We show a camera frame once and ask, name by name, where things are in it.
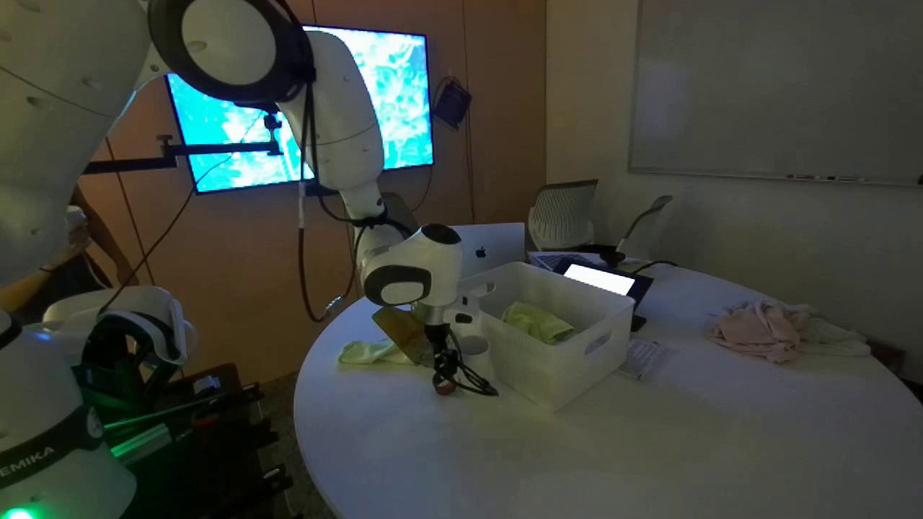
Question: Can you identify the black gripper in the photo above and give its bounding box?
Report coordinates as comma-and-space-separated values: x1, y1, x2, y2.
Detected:
422, 316, 463, 399

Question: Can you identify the white plastic basket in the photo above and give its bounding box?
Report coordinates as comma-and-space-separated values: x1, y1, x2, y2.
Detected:
471, 259, 639, 416

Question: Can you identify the silver laptop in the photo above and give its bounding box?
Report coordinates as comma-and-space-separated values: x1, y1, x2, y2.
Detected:
460, 221, 532, 275

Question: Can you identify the tablet with lit screen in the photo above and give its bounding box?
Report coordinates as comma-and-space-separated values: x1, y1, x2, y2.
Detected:
559, 259, 658, 335

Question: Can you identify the small clear plastic packet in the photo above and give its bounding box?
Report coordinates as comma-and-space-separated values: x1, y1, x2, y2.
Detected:
621, 335, 678, 383

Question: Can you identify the black robot cart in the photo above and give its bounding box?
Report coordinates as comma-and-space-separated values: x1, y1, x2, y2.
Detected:
75, 361, 291, 519

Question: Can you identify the curved grey chair back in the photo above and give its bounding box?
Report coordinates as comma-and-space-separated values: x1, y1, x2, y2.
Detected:
616, 194, 675, 259

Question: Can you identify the white VR headset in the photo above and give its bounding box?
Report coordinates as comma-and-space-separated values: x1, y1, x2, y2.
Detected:
40, 283, 200, 399

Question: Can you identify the pink cloth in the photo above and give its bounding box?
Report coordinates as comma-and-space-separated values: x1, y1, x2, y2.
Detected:
712, 298, 815, 370

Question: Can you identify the person in dark clothes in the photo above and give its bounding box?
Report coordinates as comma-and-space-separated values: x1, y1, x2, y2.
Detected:
0, 191, 125, 321

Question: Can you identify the whiteboard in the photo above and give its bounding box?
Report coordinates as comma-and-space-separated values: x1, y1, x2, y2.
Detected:
630, 0, 923, 188

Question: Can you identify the black bag with strap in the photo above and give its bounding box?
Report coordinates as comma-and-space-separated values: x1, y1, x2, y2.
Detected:
532, 243, 630, 277

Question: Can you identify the black wall device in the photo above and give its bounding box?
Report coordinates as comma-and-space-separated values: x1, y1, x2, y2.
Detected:
437, 76, 476, 130

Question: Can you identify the wall mounted TV monitor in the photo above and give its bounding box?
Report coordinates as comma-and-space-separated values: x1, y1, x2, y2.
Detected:
161, 24, 438, 200

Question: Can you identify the black stereo camera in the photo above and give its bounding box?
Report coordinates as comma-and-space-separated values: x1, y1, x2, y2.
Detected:
259, 107, 290, 159

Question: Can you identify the thin black cable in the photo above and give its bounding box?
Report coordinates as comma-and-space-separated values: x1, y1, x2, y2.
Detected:
95, 141, 197, 321

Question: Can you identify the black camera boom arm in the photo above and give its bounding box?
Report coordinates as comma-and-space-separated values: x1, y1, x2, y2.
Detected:
82, 136, 283, 179

